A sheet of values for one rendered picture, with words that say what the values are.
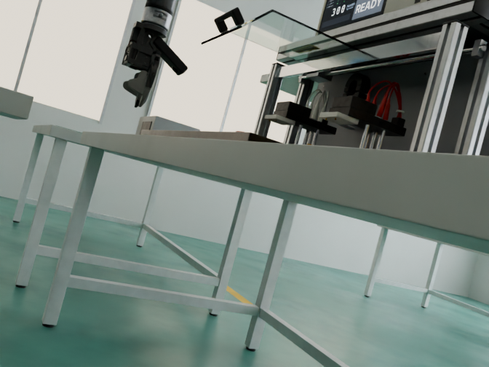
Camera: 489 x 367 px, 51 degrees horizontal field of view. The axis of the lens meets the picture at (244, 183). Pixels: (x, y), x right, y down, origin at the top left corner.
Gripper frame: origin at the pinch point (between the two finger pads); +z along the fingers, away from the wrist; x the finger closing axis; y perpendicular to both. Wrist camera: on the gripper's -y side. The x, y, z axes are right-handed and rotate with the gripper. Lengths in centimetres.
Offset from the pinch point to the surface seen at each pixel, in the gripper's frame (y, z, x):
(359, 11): -35, -32, 37
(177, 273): -64, 65, -109
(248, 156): 4, 11, 82
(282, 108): -26.6, -6.0, 28.5
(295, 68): -31.4, -18.8, 20.1
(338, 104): -27, -6, 51
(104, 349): -21, 84, -45
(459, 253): -621, 19, -420
